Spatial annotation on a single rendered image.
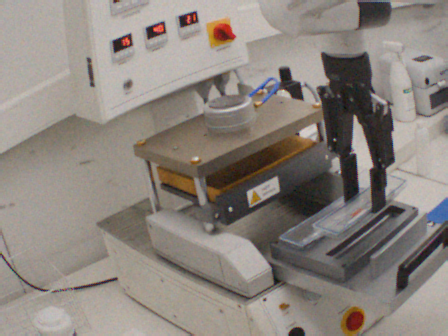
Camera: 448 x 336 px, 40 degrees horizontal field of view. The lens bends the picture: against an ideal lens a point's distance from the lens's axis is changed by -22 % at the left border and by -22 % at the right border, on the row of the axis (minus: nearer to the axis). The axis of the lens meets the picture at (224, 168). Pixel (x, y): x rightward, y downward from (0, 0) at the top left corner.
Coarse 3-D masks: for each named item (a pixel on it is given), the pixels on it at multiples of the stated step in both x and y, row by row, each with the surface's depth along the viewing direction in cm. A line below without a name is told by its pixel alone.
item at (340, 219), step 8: (392, 176) 109; (392, 184) 106; (400, 184) 106; (360, 192) 106; (368, 192) 106; (392, 192) 104; (352, 200) 105; (360, 200) 104; (368, 200) 104; (344, 208) 103; (352, 208) 103; (360, 208) 102; (368, 208) 101; (328, 216) 102; (336, 216) 101; (344, 216) 101; (352, 216) 100; (360, 216) 100; (320, 224) 100; (328, 224) 100; (336, 224) 99; (344, 224) 99; (336, 232) 97
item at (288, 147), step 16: (272, 144) 126; (288, 144) 125; (304, 144) 124; (240, 160) 122; (256, 160) 121; (272, 160) 120; (160, 176) 126; (176, 176) 122; (192, 176) 120; (208, 176) 119; (224, 176) 118; (240, 176) 117; (176, 192) 124; (192, 192) 120; (208, 192) 116
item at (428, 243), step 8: (440, 232) 94; (432, 240) 93; (440, 240) 94; (416, 248) 92; (424, 248) 92; (432, 248) 93; (416, 256) 90; (424, 256) 92; (400, 264) 90; (408, 264) 89; (416, 264) 91; (400, 272) 90; (408, 272) 90; (400, 280) 90; (408, 280) 90
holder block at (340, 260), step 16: (384, 208) 110; (400, 208) 109; (416, 208) 107; (368, 224) 107; (384, 224) 108; (400, 224) 104; (320, 240) 106; (352, 240) 106; (368, 240) 105; (384, 240) 102; (272, 256) 110; (288, 256) 106; (304, 256) 103; (320, 256) 102; (336, 256) 103; (352, 256) 99; (368, 256) 100; (320, 272) 101; (336, 272) 98; (352, 272) 98
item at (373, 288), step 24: (408, 240) 99; (288, 264) 107; (384, 264) 96; (432, 264) 94; (312, 288) 102; (336, 288) 98; (360, 288) 94; (384, 288) 92; (408, 288) 91; (384, 312) 90
